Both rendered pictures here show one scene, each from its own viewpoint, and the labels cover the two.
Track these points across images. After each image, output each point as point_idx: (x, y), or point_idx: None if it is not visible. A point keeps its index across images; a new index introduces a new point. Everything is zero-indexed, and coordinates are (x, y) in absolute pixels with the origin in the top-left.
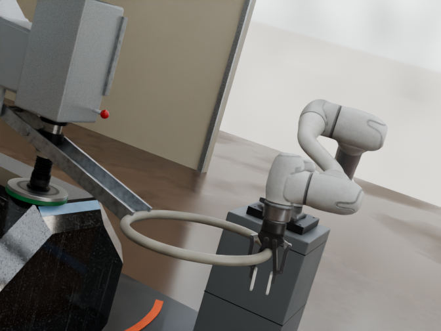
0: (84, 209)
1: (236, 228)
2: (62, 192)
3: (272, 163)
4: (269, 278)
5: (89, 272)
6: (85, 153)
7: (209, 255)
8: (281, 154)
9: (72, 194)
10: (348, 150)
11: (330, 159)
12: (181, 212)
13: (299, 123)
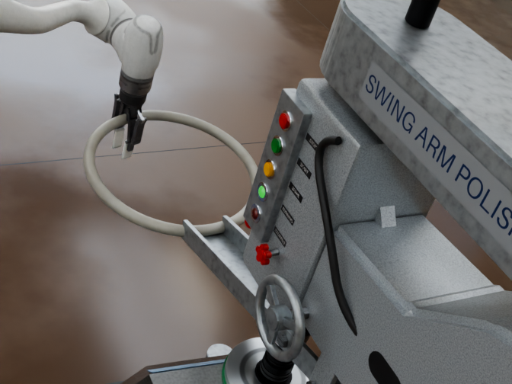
0: (186, 365)
1: (94, 161)
2: (238, 356)
3: (158, 43)
4: (123, 132)
5: None
6: (245, 284)
7: (220, 129)
8: (159, 27)
9: (199, 382)
10: None
11: (73, 4)
12: (135, 211)
13: (9, 17)
